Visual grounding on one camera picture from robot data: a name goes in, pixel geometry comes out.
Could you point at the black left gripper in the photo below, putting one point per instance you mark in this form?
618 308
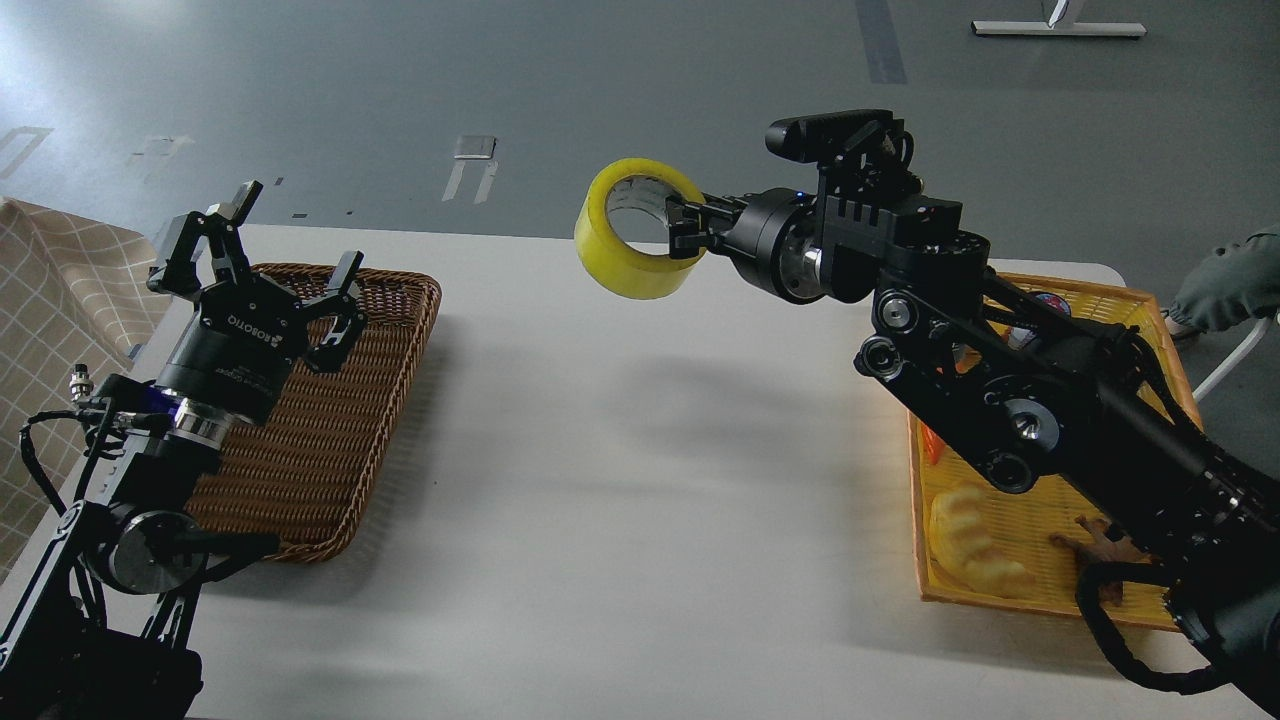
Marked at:
239 347

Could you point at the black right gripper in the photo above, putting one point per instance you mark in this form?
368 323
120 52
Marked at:
771 238

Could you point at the yellow tape roll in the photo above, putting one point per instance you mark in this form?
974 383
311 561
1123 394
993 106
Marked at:
641 187

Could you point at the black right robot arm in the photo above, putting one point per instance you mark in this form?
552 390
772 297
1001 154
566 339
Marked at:
1021 390

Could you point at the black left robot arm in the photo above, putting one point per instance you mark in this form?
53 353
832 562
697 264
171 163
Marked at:
102 630

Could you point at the brown wicker basket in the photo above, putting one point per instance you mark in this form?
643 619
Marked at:
308 475

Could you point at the beige checkered cloth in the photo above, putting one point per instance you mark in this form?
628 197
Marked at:
73 290

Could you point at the orange toy carrot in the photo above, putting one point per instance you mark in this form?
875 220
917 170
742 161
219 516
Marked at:
933 445

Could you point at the white stand base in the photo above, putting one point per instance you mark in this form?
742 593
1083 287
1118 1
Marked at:
1061 19

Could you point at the yellow toy croissant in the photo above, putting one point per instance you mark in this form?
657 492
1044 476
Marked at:
963 546

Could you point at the yellow plastic basket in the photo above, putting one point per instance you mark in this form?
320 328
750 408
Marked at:
1019 527

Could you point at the brown toy root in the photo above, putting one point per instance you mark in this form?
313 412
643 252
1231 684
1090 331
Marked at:
1106 542

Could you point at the person in green clothing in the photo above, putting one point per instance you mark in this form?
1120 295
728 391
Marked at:
1238 281

